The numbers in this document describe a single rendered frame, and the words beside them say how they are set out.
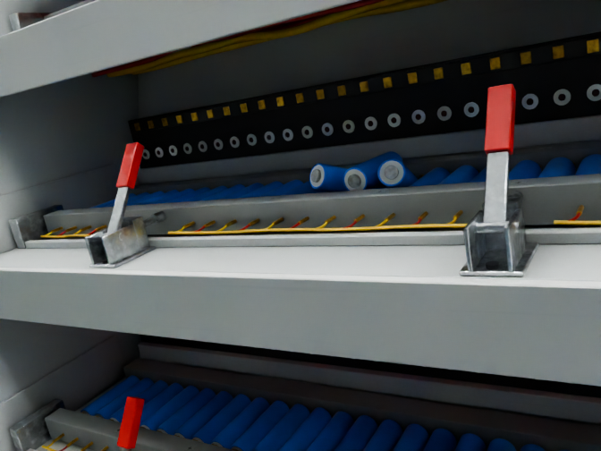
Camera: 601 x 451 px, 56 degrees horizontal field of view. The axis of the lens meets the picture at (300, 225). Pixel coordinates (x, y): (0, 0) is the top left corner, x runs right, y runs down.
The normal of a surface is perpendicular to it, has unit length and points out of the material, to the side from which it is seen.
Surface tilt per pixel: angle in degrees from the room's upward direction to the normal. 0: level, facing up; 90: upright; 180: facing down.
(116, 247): 90
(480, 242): 90
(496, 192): 73
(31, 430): 90
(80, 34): 109
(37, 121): 90
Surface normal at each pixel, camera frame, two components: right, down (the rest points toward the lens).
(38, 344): 0.84, -0.03
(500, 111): -0.52, -0.31
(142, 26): -0.51, 0.31
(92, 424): -0.18, -0.95
